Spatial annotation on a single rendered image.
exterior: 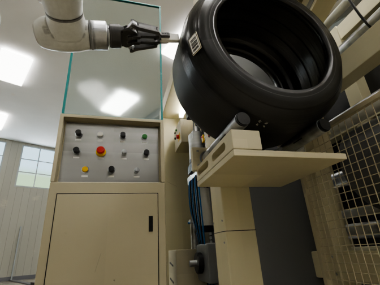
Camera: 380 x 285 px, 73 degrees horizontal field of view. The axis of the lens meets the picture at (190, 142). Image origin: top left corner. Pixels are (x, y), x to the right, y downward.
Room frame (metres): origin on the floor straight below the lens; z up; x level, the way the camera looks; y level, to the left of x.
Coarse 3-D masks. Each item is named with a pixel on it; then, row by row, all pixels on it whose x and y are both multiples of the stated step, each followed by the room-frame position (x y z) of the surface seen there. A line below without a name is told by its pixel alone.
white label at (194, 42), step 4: (196, 32) 0.58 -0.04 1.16; (192, 36) 0.60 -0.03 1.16; (196, 36) 0.59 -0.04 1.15; (188, 40) 0.61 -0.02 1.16; (192, 40) 0.60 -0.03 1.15; (196, 40) 0.59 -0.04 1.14; (192, 44) 0.61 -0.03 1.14; (196, 44) 0.60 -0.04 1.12; (200, 44) 0.59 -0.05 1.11; (192, 48) 0.61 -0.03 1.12; (196, 48) 0.60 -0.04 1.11; (200, 48) 0.59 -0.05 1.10; (192, 52) 0.61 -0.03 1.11; (196, 52) 0.60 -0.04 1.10
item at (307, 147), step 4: (328, 132) 1.11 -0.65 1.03; (320, 136) 1.09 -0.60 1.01; (324, 136) 1.10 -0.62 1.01; (316, 140) 1.09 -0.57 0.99; (320, 140) 1.09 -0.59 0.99; (324, 140) 1.10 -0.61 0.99; (328, 140) 1.10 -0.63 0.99; (308, 144) 1.07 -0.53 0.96; (312, 144) 1.08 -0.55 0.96; (316, 144) 1.08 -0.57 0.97; (320, 144) 1.09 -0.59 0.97; (328, 144) 1.10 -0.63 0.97; (300, 148) 1.12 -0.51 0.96; (304, 148) 1.07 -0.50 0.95; (308, 148) 1.07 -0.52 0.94; (312, 148) 1.08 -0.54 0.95; (316, 148) 1.08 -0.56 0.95; (324, 148) 1.09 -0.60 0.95; (328, 148) 1.10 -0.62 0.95; (332, 148) 1.11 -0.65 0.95; (316, 152) 1.08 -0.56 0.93; (320, 152) 1.09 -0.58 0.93; (324, 152) 1.09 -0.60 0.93; (328, 152) 1.10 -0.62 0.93
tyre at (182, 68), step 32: (224, 0) 0.61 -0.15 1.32; (256, 0) 0.74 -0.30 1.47; (288, 0) 0.68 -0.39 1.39; (192, 32) 0.61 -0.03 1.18; (224, 32) 0.89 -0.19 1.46; (256, 32) 0.89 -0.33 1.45; (288, 32) 0.84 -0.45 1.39; (320, 32) 0.71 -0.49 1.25; (192, 64) 0.64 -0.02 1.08; (224, 64) 0.61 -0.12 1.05; (256, 64) 0.99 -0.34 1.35; (288, 64) 0.96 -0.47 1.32; (320, 64) 0.84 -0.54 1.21; (192, 96) 0.73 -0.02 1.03; (224, 96) 0.65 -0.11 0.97; (256, 96) 0.63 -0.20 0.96; (288, 96) 0.66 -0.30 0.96; (320, 96) 0.69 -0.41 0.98; (256, 128) 0.73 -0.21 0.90; (288, 128) 0.73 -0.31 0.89
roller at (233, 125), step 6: (240, 114) 0.66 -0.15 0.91; (246, 114) 0.66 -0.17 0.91; (234, 120) 0.67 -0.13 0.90; (240, 120) 0.65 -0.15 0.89; (246, 120) 0.66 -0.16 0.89; (228, 126) 0.71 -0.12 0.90; (234, 126) 0.68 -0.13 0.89; (240, 126) 0.67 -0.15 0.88; (246, 126) 0.67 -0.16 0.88; (222, 132) 0.76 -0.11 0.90; (222, 138) 0.77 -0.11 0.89; (216, 144) 0.82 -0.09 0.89; (210, 150) 0.88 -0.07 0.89; (204, 156) 0.95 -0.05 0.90
